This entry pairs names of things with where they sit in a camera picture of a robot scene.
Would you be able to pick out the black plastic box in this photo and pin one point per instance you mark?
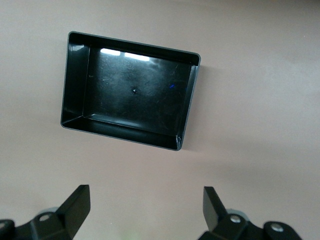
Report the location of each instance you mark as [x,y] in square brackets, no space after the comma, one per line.
[135,100]

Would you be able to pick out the brown table cover sheet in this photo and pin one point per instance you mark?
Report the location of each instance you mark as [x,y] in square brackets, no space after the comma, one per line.
[250,100]

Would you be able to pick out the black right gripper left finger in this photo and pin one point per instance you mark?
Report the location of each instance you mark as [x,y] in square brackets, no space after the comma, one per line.
[75,212]

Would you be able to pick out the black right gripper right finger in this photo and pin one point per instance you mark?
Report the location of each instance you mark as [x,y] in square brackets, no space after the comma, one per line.
[215,212]

